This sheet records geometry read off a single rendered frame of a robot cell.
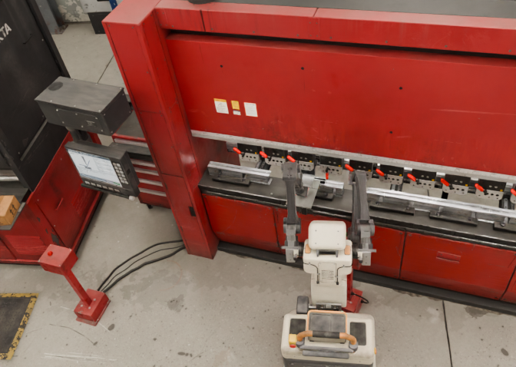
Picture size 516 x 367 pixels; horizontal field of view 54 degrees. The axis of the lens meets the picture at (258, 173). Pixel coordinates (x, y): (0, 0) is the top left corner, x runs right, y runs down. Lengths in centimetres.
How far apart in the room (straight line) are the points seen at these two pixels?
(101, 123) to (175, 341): 191
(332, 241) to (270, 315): 144
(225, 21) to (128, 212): 269
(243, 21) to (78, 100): 108
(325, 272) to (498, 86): 136
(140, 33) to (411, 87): 155
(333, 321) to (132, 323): 190
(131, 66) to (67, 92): 42
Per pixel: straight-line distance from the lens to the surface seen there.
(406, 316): 417
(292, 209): 294
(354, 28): 276
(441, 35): 272
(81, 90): 326
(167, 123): 340
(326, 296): 330
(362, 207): 306
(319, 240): 287
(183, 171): 369
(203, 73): 327
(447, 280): 405
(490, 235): 360
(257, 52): 302
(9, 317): 490
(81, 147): 341
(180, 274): 451
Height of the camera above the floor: 363
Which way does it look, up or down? 45 degrees down
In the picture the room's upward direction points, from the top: 10 degrees counter-clockwise
